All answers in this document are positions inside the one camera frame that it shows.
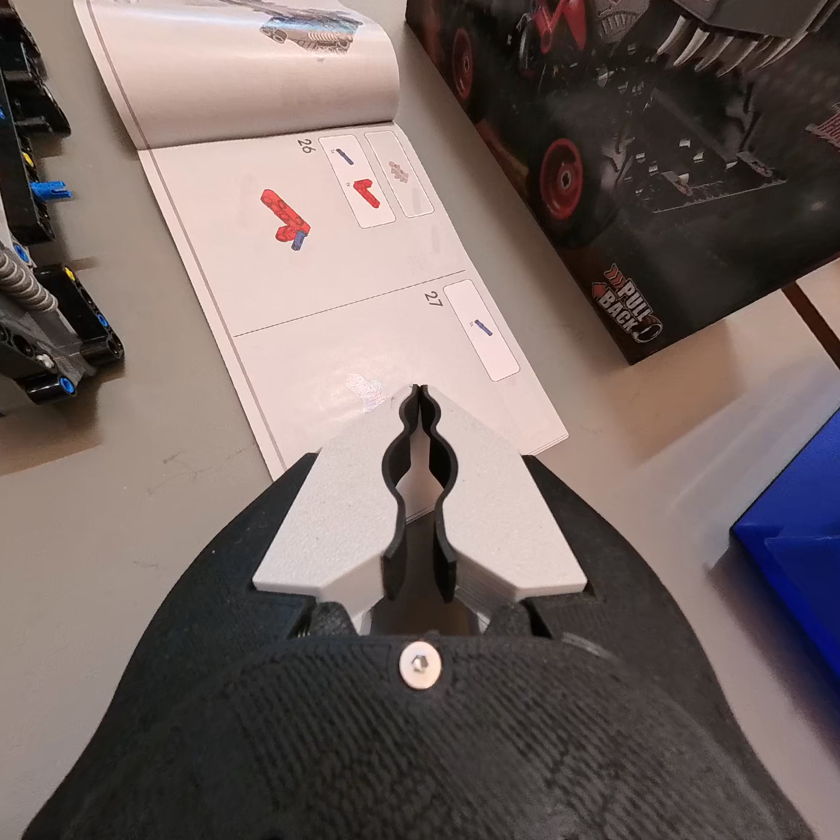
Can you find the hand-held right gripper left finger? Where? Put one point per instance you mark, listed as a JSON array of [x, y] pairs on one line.
[[315, 525]]

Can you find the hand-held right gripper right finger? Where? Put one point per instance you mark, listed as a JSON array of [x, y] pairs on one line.
[[512, 525]]

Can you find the black toy brick chassis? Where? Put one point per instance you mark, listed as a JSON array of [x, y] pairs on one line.
[[79, 308]]

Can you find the white instruction booklet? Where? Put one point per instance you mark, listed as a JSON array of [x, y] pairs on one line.
[[328, 262]]

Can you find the blue plastic bin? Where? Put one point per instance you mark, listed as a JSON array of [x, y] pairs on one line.
[[800, 525]]

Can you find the dark toy set box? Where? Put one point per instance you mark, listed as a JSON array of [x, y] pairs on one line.
[[656, 164]]

